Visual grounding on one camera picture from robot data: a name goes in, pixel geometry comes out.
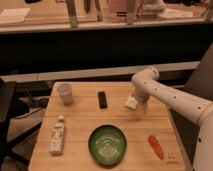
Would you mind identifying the white paper sheet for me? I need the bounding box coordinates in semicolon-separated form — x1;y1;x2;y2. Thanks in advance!
0;8;30;24

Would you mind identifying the white sponge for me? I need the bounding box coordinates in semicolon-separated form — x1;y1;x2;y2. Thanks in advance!
125;96;138;110

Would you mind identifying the red orange carrot toy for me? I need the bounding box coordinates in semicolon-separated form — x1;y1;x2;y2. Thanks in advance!
148;135;164;160

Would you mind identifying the black chair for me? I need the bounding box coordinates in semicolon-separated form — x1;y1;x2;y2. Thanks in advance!
0;78;41;169

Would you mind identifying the green ceramic plate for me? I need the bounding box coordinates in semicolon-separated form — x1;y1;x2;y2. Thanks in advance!
88;125;127;167

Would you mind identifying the white plastic bottle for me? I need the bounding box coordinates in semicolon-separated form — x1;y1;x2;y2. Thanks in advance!
50;115;65;155

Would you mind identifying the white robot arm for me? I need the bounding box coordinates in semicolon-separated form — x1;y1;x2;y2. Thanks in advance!
131;67;213;171

